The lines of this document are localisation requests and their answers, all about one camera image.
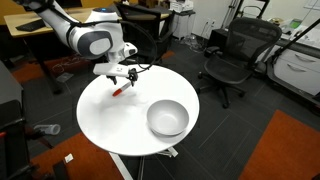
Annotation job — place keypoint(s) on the white drawer cabinet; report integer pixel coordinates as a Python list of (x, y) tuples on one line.
[(297, 72)]

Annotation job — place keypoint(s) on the white bowl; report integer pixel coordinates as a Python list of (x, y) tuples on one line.
[(167, 117)]

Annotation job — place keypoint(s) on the black cabinet at left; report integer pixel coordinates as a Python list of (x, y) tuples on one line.
[(14, 155)]

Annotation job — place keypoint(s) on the small white tag on floor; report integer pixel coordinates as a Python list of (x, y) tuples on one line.
[(68, 158)]

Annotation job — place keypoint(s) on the red and white marker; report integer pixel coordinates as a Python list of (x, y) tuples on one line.
[(121, 89)]

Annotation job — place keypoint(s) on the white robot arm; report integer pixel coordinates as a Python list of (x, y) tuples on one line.
[(100, 35)]

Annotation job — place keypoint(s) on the black mesh office chair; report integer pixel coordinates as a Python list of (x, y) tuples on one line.
[(246, 39)]

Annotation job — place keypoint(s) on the wooden desk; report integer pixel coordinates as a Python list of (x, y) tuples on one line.
[(43, 43)]

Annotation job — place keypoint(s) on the black office chair at desk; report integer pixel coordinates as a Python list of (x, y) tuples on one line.
[(150, 31)]

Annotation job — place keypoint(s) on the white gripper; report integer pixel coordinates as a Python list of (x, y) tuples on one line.
[(111, 70)]

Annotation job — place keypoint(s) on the round white table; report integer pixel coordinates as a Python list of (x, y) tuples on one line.
[(119, 124)]

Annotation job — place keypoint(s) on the black keyboard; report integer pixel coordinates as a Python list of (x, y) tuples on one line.
[(31, 26)]

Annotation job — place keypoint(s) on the white printer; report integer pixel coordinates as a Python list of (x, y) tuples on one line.
[(181, 5)]

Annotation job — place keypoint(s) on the clear plastic cup on floor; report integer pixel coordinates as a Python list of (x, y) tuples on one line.
[(51, 129)]

